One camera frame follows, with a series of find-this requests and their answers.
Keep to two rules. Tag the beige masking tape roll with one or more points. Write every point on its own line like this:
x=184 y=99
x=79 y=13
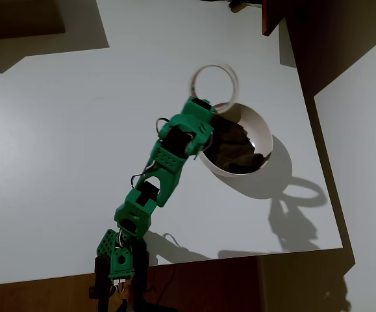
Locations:
x=234 y=85

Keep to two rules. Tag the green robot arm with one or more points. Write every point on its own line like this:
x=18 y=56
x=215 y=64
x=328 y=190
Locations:
x=168 y=162

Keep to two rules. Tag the beige bowl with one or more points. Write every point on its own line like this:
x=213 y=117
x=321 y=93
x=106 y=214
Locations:
x=262 y=130

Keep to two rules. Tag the brown wooden board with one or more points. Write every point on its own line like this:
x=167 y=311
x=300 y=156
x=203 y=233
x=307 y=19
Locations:
x=270 y=16

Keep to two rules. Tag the dark wooden furniture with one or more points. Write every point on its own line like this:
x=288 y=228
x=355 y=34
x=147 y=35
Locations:
x=19 y=16

